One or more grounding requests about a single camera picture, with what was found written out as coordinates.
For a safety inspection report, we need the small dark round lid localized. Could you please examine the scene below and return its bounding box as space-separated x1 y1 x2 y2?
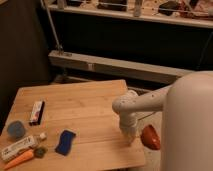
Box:
34 147 47 158

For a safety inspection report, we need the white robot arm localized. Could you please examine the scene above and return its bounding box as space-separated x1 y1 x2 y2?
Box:
112 71 213 171

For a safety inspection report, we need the white shelf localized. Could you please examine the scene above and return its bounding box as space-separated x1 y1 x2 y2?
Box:
41 0 213 29

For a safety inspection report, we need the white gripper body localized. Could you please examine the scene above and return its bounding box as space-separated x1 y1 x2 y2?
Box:
119 113 138 144

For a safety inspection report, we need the orange toy carrot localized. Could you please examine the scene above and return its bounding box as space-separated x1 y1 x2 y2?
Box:
4 149 34 170

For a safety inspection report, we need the black and white box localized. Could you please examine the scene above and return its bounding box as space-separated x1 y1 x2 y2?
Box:
29 101 45 125

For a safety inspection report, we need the metal pole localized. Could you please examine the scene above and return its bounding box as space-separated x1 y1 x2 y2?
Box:
41 0 64 55

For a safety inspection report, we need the blue sponge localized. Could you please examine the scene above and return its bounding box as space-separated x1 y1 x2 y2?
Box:
55 130 76 156

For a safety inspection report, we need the orange ceramic bowl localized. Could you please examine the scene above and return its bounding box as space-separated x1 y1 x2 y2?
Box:
141 125 161 150

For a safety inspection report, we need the white tube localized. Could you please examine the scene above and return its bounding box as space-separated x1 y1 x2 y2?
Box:
1 133 47 162

